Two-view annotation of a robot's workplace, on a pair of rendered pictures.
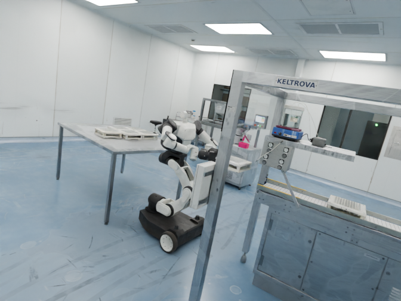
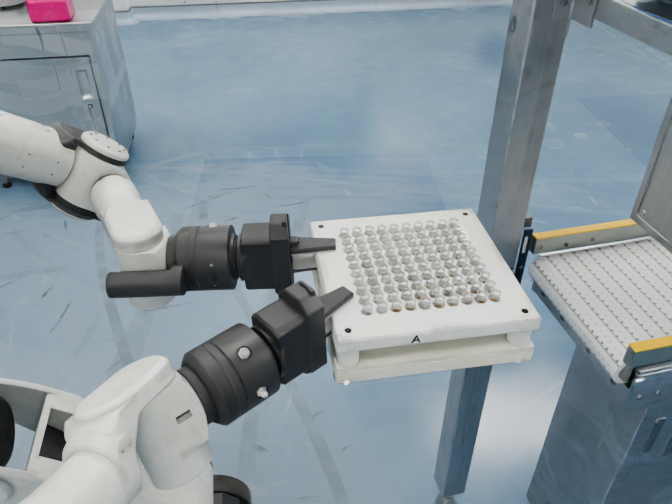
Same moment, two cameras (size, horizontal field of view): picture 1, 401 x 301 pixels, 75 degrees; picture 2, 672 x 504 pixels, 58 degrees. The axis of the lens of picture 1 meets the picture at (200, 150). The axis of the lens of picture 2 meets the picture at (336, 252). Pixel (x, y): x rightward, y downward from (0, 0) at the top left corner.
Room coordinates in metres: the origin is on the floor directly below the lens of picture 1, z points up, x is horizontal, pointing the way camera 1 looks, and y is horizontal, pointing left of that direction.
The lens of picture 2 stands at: (1.88, 0.19, 1.49)
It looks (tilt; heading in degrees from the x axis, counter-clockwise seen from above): 37 degrees down; 317
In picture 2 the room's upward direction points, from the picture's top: straight up
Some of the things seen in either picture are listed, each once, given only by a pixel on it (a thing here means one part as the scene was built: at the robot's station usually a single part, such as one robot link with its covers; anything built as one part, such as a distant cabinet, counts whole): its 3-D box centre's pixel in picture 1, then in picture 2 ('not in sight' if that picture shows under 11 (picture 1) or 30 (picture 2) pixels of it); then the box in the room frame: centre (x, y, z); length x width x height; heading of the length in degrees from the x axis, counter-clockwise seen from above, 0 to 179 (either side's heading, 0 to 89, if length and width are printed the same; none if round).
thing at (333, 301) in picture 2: not in sight; (329, 300); (2.28, -0.18, 1.02); 0.06 x 0.03 x 0.02; 89
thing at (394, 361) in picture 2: (233, 165); (410, 298); (2.26, -0.31, 0.95); 0.24 x 0.24 x 0.02; 56
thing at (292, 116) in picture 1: (292, 115); not in sight; (2.07, -0.66, 1.48); 0.15 x 0.15 x 0.19
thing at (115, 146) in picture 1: (122, 136); not in sight; (3.39, 1.06, 0.80); 1.50 x 1.10 x 0.04; 49
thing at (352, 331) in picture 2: (234, 160); (413, 270); (2.26, -0.31, 1.00); 0.25 x 0.24 x 0.02; 146
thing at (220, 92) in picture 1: (228, 104); not in sight; (8.06, -0.58, 1.43); 1.32 x 0.01 x 1.11; 55
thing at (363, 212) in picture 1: (346, 205); not in sight; (1.83, -1.13, 0.92); 0.25 x 0.24 x 0.02; 150
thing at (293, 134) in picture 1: (287, 132); not in sight; (2.06, -0.65, 1.34); 0.21 x 0.20 x 0.09; 151
